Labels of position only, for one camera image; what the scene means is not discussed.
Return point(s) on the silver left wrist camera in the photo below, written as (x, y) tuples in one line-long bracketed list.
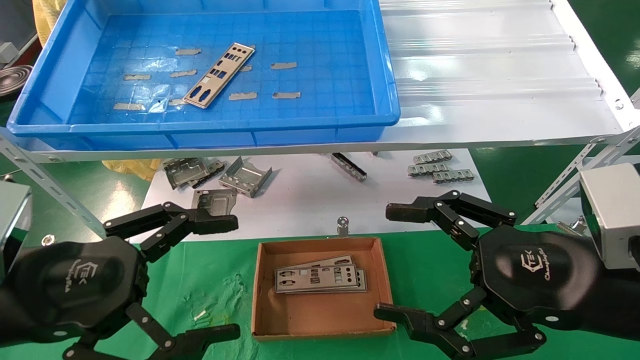
[(12, 225)]

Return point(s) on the blue plastic tray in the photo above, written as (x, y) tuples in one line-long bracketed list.
[(320, 30)]

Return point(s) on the silver IO shield plate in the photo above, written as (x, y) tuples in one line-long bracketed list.
[(220, 75), (300, 280), (325, 261), (363, 282)]

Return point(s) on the green table cloth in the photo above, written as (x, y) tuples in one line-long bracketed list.
[(225, 280)]

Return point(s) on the white corrugated metal shelf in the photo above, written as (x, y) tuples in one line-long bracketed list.
[(490, 75)]

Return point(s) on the small metal standoff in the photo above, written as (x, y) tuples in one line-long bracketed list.
[(343, 226)]

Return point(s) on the grey stamped metal plate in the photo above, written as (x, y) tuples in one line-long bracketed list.
[(185, 172)]

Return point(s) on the small slotted metal bracket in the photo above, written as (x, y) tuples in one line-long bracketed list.
[(432, 157), (427, 169), (454, 176)]

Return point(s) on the long narrow metal bar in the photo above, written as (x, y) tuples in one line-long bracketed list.
[(347, 167)]

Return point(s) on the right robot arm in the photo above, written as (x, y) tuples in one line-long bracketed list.
[(620, 300)]

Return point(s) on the folded metal cage bracket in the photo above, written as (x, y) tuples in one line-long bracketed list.
[(245, 177)]

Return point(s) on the small grey box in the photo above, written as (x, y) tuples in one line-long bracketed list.
[(7, 52)]

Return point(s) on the yellow plastic bag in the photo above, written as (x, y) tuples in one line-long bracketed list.
[(132, 169)]

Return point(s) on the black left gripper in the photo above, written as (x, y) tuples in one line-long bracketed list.
[(75, 285)]

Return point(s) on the small white tape scraps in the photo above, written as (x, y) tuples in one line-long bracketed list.
[(200, 315)]

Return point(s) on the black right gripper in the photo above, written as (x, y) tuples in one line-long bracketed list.
[(535, 275)]

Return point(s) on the white board panel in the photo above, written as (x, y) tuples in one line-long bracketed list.
[(310, 205)]

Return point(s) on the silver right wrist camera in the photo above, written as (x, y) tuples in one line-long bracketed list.
[(612, 215)]

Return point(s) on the perforated steel angle brace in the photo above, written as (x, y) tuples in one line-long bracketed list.
[(565, 182), (45, 182)]

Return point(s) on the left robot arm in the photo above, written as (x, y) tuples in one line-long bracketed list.
[(7, 310)]

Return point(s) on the yellow woven sack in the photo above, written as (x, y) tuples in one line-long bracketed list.
[(47, 20)]

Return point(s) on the brown cardboard box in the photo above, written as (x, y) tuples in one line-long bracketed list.
[(320, 315)]

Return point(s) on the dark coiled roll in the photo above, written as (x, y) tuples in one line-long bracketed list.
[(15, 80)]

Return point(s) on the flat rectangular metal bracket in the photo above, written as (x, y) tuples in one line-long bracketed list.
[(215, 200)]

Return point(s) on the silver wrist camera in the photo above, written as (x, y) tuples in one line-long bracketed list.
[(12, 225), (612, 215)]

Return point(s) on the dark small metal bracket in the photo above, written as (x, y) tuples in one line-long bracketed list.
[(216, 169)]

